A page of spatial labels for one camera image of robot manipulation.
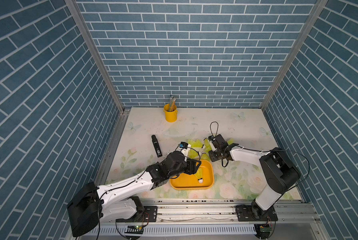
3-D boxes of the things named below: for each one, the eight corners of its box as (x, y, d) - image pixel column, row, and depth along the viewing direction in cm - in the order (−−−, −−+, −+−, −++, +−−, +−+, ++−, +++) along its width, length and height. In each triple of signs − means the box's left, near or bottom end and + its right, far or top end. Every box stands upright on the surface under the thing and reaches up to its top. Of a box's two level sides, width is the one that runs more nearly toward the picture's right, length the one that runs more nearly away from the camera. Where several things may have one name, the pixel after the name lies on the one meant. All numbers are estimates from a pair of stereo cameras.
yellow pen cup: (164, 122, 115) (162, 112, 107) (165, 113, 121) (164, 103, 113) (177, 122, 115) (176, 112, 107) (177, 113, 121) (177, 103, 113)
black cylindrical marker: (158, 158, 96) (156, 154, 92) (151, 140, 105) (150, 135, 101) (163, 156, 97) (162, 152, 93) (156, 138, 106) (155, 134, 102)
